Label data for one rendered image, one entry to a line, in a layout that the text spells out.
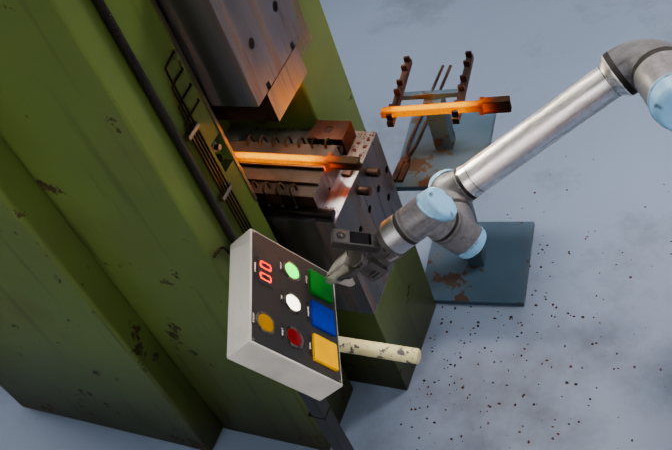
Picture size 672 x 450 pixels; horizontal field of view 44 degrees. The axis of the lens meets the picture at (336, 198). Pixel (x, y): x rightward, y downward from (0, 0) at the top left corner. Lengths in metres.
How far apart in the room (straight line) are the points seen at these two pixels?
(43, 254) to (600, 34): 2.87
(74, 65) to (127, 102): 0.14
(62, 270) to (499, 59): 2.54
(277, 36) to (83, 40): 0.57
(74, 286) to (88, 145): 0.56
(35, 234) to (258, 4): 0.85
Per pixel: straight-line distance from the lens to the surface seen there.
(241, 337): 1.86
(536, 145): 2.02
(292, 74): 2.25
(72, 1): 1.81
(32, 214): 2.35
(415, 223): 1.92
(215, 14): 1.96
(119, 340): 2.68
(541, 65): 4.18
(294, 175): 2.45
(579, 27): 4.37
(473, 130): 2.91
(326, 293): 2.11
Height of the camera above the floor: 2.58
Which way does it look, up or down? 43 degrees down
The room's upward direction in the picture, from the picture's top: 23 degrees counter-clockwise
